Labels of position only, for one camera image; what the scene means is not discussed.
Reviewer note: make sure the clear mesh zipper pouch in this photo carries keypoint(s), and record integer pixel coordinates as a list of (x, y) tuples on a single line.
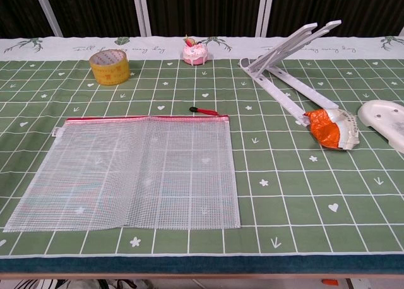
[(126, 175)]

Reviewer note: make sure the pink toy cake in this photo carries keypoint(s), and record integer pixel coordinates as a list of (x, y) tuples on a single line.
[(195, 54)]

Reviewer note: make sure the white folding stand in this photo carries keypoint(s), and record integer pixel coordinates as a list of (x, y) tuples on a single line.
[(277, 80)]

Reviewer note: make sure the green grid tablecloth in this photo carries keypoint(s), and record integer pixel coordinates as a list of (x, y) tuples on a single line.
[(284, 191)]

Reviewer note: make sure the yellow tape roll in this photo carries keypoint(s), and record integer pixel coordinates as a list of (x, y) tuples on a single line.
[(110, 73)]

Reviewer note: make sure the orange white crumpled packet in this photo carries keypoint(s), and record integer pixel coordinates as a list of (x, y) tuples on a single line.
[(325, 131)]

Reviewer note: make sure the white oval plastic device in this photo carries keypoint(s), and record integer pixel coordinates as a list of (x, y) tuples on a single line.
[(383, 117)]

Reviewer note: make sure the black white clutter under table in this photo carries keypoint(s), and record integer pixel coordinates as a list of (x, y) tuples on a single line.
[(79, 284)]

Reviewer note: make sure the small orange object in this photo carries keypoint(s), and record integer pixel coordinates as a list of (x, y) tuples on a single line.
[(329, 282)]

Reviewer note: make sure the slanted white frame post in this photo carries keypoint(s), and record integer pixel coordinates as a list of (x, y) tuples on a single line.
[(47, 9)]

